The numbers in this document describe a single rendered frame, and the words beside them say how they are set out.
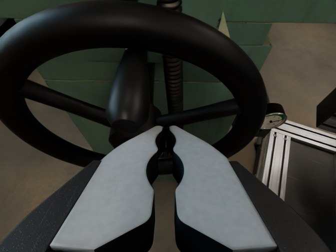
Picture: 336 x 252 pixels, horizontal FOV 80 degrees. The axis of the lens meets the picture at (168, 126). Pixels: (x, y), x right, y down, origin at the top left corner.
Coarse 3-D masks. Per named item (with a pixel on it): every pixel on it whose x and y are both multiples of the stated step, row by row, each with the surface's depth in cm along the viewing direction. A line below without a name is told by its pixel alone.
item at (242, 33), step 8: (232, 24) 32; (240, 24) 32; (248, 24) 32; (256, 24) 32; (264, 24) 31; (232, 32) 33; (240, 32) 33; (248, 32) 33; (256, 32) 33; (264, 32) 33; (240, 40) 34; (248, 40) 34; (256, 40) 34
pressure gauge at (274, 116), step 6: (270, 108) 41; (276, 108) 41; (282, 108) 42; (270, 114) 41; (276, 114) 41; (282, 114) 41; (264, 120) 43; (282, 120) 43; (264, 126) 45; (270, 126) 45; (276, 126) 45
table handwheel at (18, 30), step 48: (96, 0) 12; (0, 48) 14; (48, 48) 13; (144, 48) 13; (192, 48) 13; (240, 48) 15; (0, 96) 17; (48, 96) 19; (240, 96) 17; (48, 144) 26; (240, 144) 25
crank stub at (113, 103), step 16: (128, 48) 13; (128, 64) 12; (144, 64) 13; (128, 80) 11; (144, 80) 12; (112, 96) 11; (128, 96) 11; (144, 96) 11; (112, 112) 11; (128, 112) 10; (144, 112) 11; (128, 128) 11
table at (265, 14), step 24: (0, 0) 29; (24, 0) 29; (48, 0) 29; (72, 0) 29; (240, 0) 29; (264, 0) 28; (288, 0) 28; (312, 0) 28; (96, 48) 24; (120, 48) 24
